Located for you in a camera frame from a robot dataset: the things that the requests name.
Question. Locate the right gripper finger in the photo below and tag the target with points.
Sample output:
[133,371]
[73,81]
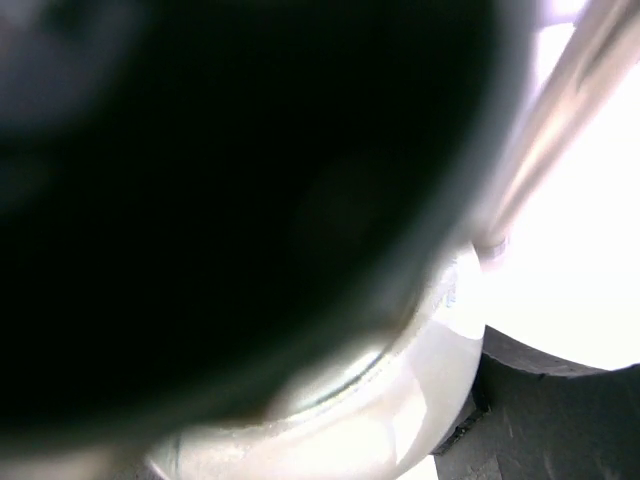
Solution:
[532,415]

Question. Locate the green-cap glass bottle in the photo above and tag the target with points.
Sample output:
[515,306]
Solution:
[201,199]

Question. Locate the white two-tier shelf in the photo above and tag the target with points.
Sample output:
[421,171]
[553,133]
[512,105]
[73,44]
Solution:
[602,50]

